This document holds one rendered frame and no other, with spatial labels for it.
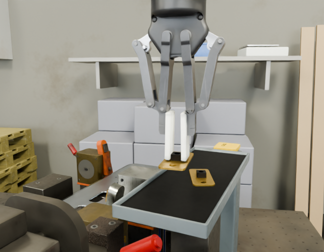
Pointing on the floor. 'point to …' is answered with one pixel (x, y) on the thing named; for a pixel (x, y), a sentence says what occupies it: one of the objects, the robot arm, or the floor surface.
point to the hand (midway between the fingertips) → (177, 135)
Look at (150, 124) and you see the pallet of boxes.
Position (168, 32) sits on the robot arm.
